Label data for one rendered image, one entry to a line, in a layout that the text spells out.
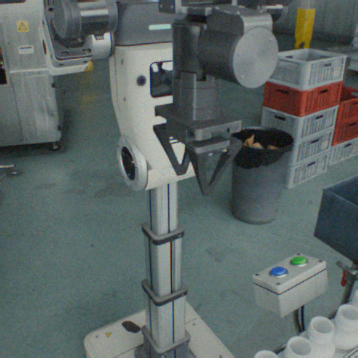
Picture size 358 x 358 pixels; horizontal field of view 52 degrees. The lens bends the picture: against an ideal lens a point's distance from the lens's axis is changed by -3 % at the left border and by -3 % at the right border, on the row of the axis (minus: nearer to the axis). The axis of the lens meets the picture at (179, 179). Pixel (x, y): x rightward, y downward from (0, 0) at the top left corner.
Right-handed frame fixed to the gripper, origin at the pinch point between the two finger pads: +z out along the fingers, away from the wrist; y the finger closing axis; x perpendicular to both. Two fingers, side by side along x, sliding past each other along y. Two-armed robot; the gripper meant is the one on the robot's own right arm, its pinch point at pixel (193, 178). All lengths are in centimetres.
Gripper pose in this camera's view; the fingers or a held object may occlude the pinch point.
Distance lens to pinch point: 50.2
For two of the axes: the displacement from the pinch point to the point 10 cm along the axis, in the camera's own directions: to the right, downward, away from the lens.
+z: -0.1, 8.8, 4.7
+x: 8.5, -2.4, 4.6
